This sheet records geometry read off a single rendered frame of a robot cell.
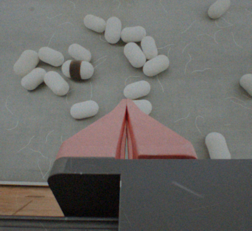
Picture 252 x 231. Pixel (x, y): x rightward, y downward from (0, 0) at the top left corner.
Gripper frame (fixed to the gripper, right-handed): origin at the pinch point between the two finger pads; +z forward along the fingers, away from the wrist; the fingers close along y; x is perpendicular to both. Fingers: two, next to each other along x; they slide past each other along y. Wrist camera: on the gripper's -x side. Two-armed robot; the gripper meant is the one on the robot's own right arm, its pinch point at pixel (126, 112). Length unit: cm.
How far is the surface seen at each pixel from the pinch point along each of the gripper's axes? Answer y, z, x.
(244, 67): -15.4, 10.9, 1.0
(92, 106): 3.9, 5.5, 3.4
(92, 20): 4.5, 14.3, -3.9
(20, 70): 12.7, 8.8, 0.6
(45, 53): 10.0, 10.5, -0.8
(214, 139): -9.2, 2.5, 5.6
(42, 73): 10.2, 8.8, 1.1
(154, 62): -3.2, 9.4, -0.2
